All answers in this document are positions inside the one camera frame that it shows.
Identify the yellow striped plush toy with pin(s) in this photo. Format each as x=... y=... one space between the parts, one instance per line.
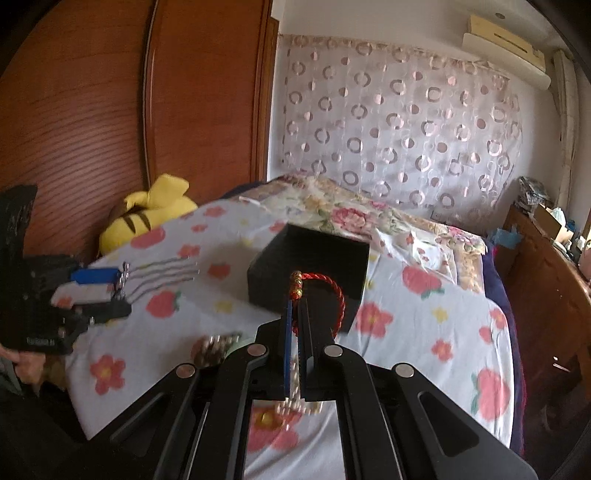
x=138 y=218

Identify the floral quilt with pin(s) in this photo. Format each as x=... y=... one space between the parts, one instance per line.
x=321 y=204

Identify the cardboard box on cabinet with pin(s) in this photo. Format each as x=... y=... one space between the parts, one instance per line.
x=550 y=226

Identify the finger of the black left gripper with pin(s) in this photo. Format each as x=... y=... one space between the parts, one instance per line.
x=103 y=312

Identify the black square storage box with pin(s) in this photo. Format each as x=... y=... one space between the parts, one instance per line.
x=295 y=248

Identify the wooden wardrobe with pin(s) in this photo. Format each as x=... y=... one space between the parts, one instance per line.
x=99 y=98

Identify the sheer circle pattern curtain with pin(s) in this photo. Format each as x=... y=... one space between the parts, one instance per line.
x=421 y=131

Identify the white air conditioner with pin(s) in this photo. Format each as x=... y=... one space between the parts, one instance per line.
x=507 y=51

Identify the wooden side cabinet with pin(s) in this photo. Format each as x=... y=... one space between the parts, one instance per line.
x=551 y=306

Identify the person's left hand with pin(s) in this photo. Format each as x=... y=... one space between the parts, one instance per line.
x=29 y=366

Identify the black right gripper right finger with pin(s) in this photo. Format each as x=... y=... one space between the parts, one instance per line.
x=306 y=352

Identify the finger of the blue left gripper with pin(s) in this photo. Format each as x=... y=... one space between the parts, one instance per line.
x=90 y=276

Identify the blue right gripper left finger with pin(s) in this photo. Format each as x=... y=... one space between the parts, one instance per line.
x=287 y=336

